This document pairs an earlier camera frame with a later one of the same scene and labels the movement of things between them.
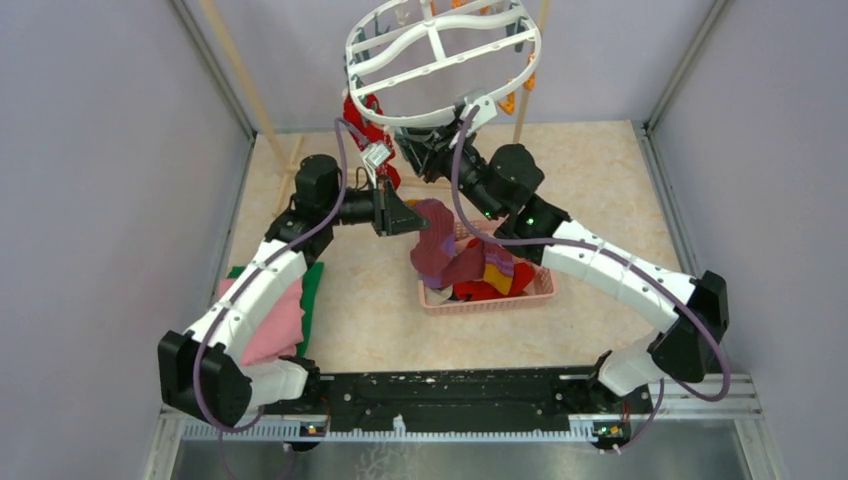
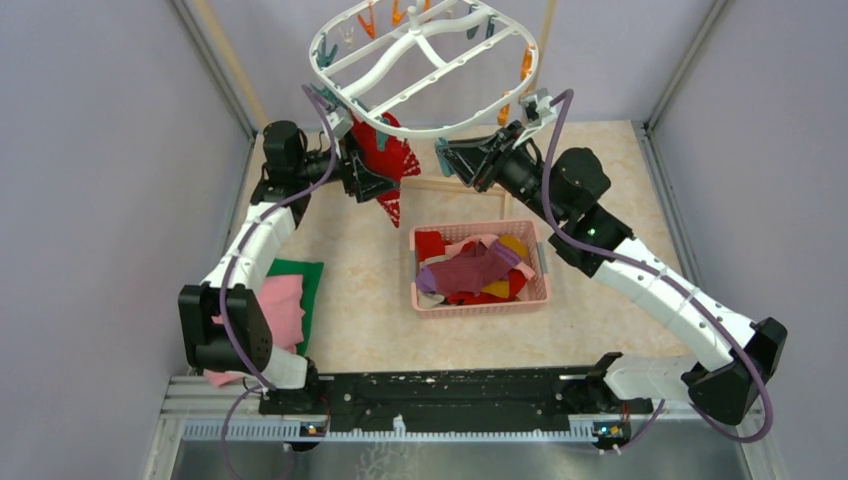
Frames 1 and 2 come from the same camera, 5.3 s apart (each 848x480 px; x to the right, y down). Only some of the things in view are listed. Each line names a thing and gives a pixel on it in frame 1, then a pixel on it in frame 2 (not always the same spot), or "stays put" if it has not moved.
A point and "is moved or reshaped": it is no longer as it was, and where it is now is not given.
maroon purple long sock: [437, 244] -> [470, 272]
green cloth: [310, 289] stays put
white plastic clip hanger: [411, 60] is moved or reshaped
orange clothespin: [530, 82] -> [526, 61]
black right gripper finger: [419, 145] -> [469, 157]
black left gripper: [391, 215] -> [363, 184]
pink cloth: [281, 332] stays put
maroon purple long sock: [473, 256] -> [501, 255]
